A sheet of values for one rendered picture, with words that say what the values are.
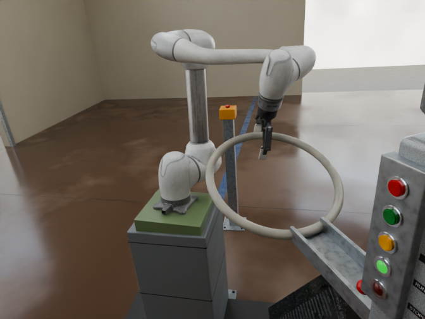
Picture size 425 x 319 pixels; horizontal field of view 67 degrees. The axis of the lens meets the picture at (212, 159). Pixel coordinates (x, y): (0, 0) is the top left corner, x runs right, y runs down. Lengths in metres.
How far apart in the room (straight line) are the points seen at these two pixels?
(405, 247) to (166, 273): 1.32
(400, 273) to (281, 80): 0.71
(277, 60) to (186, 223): 0.84
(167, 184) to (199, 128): 0.33
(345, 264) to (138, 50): 7.35
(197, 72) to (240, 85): 5.84
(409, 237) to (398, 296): 0.12
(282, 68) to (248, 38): 6.16
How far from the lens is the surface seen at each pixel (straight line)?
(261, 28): 7.22
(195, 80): 1.59
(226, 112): 2.42
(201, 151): 1.64
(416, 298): 0.64
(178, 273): 1.71
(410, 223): 0.56
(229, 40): 7.31
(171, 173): 1.53
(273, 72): 1.10
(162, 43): 1.46
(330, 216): 1.10
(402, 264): 0.60
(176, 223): 1.53
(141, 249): 1.68
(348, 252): 1.02
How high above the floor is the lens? 1.73
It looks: 24 degrees down
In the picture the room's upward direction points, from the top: 5 degrees counter-clockwise
